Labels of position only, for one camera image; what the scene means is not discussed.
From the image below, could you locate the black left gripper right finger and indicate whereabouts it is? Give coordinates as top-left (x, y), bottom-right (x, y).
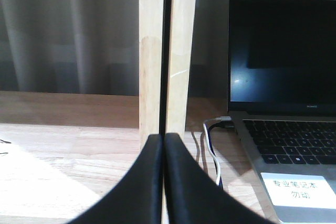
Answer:
top-left (164, 133), bottom-right (270, 223)

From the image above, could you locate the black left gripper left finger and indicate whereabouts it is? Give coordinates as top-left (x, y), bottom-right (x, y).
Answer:
top-left (69, 134), bottom-right (163, 223)

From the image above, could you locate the light wooden shelf unit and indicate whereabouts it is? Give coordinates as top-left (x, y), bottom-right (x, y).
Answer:
top-left (1, 0), bottom-right (196, 223)

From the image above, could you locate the white left laptop label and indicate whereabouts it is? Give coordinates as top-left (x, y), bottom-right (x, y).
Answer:
top-left (261, 173), bottom-right (335, 209)

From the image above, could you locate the silver laptop computer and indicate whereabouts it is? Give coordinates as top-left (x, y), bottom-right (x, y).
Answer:
top-left (227, 0), bottom-right (335, 223)

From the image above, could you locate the grey curtain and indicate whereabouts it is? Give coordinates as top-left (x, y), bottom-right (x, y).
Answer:
top-left (1, 0), bottom-right (229, 97)

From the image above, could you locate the white charging cable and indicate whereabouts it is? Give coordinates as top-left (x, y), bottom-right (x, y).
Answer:
top-left (202, 115), bottom-right (232, 186)

